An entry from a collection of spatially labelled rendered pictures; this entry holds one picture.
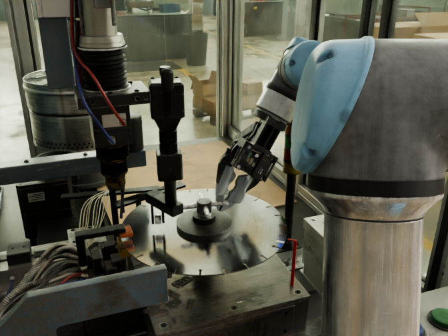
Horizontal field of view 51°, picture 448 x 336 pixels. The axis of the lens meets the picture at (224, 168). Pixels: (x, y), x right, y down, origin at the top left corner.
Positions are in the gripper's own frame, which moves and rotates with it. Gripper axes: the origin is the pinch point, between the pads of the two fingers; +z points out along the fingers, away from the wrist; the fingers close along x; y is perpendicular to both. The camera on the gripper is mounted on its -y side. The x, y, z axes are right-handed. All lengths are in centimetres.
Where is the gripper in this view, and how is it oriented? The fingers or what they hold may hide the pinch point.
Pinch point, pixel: (221, 204)
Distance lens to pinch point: 94.0
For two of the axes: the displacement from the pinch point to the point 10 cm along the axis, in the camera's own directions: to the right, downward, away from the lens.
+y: 1.6, 2.0, -9.7
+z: -4.7, 8.8, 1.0
